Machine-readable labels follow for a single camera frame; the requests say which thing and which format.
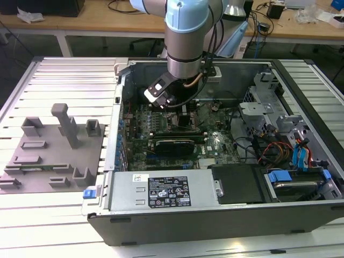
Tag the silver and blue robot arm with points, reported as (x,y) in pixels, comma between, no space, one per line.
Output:
(184,45)

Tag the CPU socket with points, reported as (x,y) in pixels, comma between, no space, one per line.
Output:
(172,121)

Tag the round coin battery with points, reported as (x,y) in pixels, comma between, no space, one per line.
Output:
(215,107)

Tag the black RAM slot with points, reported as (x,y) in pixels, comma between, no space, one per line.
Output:
(177,136)
(177,131)

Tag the green motherboard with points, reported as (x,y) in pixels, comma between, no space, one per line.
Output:
(223,123)

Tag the black graphics card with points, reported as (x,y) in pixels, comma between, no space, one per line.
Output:
(174,146)

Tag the pale blue teach pendant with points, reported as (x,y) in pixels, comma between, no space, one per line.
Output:
(233,40)

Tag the silver metal disk bay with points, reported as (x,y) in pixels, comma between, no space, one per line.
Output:
(255,107)

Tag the silver finned heat sink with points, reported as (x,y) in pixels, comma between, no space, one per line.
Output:
(205,162)

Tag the black plastic drive cover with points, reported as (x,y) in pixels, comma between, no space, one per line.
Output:
(239,182)

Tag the wooden desk with white legs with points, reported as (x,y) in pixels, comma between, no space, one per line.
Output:
(295,29)
(94,20)

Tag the grey power supply with label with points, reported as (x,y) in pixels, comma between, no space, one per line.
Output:
(126,193)

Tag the small black device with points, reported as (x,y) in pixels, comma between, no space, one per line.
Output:
(275,10)

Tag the black and silver PC case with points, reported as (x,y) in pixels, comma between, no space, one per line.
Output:
(188,225)

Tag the blue case latch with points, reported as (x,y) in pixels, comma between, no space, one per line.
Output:
(89,194)

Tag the hard disk in blue carrier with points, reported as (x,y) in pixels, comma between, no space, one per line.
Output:
(293,188)

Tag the clear plastic bag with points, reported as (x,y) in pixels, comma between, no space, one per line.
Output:
(309,13)

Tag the grey parts rack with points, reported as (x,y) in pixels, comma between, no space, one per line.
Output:
(53,158)

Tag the large black box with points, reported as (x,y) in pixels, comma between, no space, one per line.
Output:
(53,6)

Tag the green RAM stick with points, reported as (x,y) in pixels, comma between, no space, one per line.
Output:
(40,167)

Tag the open white box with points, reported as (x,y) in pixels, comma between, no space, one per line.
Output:
(336,22)

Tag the crumpled clear plastic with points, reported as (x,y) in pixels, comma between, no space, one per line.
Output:
(29,16)

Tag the blue box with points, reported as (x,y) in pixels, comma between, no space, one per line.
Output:
(338,4)

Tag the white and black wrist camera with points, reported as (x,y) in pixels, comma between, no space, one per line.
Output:
(158,91)

